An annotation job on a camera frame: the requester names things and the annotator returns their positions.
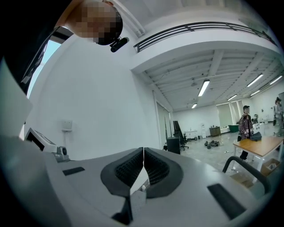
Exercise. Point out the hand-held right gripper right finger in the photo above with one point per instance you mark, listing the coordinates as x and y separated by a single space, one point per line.
168 177

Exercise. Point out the white ceiling pipe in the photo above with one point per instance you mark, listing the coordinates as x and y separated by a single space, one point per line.
133 17

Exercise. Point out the black office chair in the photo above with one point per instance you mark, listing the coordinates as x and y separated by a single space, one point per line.
180 135

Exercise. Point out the cardboard box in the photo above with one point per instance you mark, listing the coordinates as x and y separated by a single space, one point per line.
269 166

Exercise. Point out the white water dispenser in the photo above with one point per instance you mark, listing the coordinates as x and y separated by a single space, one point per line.
203 131

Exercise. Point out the dark bag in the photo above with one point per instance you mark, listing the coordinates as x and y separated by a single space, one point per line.
256 136

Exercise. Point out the white wall box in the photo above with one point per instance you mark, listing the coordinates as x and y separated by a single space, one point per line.
67 125

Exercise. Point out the white window blind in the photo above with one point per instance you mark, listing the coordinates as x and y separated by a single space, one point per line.
224 115

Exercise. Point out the green bin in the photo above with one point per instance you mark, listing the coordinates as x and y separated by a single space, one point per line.
234 128

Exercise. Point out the black balcony railing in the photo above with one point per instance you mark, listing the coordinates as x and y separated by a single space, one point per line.
199 27

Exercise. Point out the flat cardboard sheet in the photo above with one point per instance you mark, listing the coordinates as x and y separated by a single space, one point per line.
241 180

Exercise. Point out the person's black jacket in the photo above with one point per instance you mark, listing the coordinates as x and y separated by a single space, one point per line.
28 42

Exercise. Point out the black head camera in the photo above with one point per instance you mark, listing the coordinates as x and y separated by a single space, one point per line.
119 44

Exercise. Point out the wooden table with white legs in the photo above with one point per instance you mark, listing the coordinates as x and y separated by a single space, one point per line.
259 146

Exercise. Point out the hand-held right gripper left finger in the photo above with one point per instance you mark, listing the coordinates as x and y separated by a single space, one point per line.
115 179

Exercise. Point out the brown cabinet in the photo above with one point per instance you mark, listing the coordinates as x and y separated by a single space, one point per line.
215 131

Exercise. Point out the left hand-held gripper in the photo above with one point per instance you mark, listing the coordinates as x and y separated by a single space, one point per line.
45 143

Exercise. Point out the ceiling strip light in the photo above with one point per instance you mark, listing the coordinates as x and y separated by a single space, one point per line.
276 80
255 80
255 92
194 106
232 97
203 88

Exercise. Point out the window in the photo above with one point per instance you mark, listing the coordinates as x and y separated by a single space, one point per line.
44 64

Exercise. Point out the person's head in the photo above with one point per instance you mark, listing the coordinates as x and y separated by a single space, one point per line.
97 20

